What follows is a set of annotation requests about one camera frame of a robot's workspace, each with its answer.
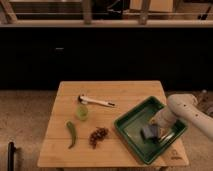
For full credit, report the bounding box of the white handled peeler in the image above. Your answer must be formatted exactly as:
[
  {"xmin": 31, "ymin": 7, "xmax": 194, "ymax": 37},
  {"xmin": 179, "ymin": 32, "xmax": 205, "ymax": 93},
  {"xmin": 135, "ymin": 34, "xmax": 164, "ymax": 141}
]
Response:
[{"xmin": 78, "ymin": 95, "xmax": 115, "ymax": 107}]

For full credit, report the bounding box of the green chili pepper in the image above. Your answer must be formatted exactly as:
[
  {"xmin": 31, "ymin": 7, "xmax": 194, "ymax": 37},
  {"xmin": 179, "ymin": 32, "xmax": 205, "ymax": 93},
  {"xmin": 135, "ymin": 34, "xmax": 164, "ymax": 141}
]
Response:
[{"xmin": 66, "ymin": 121, "xmax": 77, "ymax": 149}]

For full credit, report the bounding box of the black handle at floor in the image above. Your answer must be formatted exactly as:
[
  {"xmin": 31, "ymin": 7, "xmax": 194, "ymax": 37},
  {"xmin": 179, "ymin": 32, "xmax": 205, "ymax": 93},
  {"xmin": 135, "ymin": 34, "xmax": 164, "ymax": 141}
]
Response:
[{"xmin": 7, "ymin": 142, "xmax": 16, "ymax": 171}]

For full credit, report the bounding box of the red grape bunch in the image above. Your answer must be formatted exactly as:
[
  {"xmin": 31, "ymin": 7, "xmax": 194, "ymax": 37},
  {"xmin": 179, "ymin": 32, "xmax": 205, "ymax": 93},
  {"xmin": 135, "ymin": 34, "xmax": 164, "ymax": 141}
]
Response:
[{"xmin": 89, "ymin": 127, "xmax": 109, "ymax": 148}]

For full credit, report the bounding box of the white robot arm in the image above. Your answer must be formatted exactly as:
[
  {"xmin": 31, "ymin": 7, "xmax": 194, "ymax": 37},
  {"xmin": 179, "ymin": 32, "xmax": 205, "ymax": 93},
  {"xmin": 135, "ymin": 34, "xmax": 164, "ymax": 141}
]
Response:
[{"xmin": 149, "ymin": 94, "xmax": 213, "ymax": 141}]

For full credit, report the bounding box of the green square tray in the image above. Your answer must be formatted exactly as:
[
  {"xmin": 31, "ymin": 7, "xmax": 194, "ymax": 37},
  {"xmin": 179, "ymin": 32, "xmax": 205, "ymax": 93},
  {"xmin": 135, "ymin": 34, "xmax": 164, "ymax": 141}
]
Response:
[{"xmin": 114, "ymin": 96, "xmax": 187, "ymax": 164}]

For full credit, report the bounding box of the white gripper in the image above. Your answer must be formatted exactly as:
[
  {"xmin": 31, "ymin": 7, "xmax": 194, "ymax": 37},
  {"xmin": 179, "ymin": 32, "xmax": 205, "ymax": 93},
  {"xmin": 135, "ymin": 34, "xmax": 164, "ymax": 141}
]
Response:
[{"xmin": 149, "ymin": 107, "xmax": 177, "ymax": 138}]

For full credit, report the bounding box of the wooden shelf frame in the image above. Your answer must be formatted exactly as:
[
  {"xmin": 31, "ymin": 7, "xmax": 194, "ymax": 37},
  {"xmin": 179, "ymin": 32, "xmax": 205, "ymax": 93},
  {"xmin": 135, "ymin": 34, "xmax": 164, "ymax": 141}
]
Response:
[{"xmin": 0, "ymin": 0, "xmax": 213, "ymax": 28}]

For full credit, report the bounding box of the blue grey sponge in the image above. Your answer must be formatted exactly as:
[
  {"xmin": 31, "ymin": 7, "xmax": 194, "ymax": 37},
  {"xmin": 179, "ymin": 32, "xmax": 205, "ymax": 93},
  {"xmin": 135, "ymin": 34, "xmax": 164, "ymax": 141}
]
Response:
[{"xmin": 141, "ymin": 124, "xmax": 159, "ymax": 139}]

